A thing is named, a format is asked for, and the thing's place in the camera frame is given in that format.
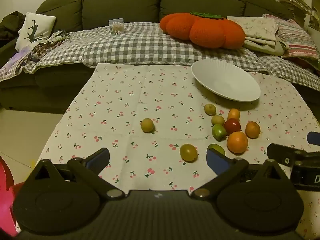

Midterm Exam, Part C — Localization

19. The dark cloth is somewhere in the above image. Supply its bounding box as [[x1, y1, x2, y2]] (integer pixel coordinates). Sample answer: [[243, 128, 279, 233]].
[[0, 11, 27, 48]]

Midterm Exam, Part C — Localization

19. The orange tangerine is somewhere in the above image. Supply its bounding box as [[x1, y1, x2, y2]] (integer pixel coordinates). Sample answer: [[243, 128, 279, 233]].
[[245, 121, 261, 139], [227, 131, 249, 154], [227, 108, 241, 121]]

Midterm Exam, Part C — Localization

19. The yellow-green tomato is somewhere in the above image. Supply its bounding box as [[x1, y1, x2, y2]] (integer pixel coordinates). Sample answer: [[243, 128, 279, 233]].
[[180, 144, 198, 162]]

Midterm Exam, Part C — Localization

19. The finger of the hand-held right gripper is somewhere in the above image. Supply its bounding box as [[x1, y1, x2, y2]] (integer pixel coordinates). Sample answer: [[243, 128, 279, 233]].
[[307, 131, 320, 145], [266, 143, 310, 165]]

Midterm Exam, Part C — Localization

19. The white pillow with dark print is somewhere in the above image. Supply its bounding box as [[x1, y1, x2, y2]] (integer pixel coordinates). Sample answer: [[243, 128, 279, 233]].
[[15, 12, 57, 53]]

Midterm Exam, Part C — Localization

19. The cherry print tablecloth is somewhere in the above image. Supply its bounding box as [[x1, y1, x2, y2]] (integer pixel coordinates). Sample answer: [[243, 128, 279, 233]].
[[15, 62, 320, 240]]

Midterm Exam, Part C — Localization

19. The bookshelf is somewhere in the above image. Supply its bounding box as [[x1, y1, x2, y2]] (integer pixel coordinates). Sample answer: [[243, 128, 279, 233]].
[[309, 0, 320, 30]]

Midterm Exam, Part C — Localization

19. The folded beige floral cloth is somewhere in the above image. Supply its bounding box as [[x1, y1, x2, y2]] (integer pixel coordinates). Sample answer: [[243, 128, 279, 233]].
[[226, 16, 288, 57]]

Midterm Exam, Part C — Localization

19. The white ribbed plate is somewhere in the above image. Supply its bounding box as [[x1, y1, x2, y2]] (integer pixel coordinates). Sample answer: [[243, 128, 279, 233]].
[[191, 59, 261, 102]]

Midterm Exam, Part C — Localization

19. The clear toothpick box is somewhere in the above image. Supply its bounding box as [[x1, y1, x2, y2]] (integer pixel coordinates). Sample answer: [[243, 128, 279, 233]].
[[109, 18, 125, 35]]

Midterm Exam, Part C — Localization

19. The red tomato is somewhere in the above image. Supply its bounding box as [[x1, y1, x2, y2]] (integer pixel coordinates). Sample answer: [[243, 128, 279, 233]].
[[224, 118, 241, 135]]

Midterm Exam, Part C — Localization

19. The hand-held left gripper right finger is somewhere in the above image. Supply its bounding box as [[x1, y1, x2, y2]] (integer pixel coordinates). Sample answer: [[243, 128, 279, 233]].
[[191, 148, 292, 200]]

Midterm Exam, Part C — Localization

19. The grey checked blanket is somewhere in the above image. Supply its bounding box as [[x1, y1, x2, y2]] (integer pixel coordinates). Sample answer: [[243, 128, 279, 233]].
[[0, 21, 320, 92]]

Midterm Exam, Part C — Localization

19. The striped pillow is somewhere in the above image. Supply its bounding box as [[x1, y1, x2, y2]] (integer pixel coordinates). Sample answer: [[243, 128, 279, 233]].
[[262, 14, 320, 60]]

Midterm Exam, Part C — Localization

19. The purple floral cloth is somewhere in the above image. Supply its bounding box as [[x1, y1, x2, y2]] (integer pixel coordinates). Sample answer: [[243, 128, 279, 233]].
[[7, 30, 69, 65]]

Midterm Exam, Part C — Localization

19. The olive green sofa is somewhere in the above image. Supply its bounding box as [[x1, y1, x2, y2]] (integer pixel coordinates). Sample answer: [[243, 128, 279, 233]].
[[0, 0, 320, 115]]

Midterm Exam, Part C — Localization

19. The orange pumpkin cushion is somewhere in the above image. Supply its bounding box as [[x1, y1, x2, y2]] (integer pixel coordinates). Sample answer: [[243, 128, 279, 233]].
[[159, 11, 246, 49]]

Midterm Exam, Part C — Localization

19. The stack of papers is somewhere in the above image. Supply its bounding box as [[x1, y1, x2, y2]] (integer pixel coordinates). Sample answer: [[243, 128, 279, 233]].
[[279, 0, 313, 13]]

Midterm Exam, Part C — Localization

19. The green oval fruit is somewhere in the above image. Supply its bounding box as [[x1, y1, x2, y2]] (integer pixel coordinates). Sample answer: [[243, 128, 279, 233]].
[[212, 124, 227, 141], [208, 144, 226, 156]]

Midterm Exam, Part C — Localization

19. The red plastic object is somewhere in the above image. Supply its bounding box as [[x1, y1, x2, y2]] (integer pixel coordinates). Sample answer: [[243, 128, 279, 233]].
[[0, 155, 25, 237]]

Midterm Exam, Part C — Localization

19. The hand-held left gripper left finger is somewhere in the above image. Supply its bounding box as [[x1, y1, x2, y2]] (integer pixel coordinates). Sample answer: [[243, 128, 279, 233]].
[[26, 147, 125, 200]]

